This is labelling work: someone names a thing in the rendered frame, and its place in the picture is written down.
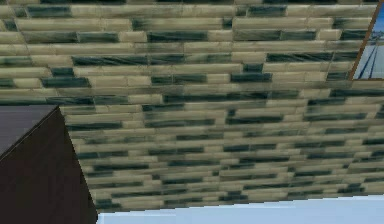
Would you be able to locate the dark brown wooden cabinet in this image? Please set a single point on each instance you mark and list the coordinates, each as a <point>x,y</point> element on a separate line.
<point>36,166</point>

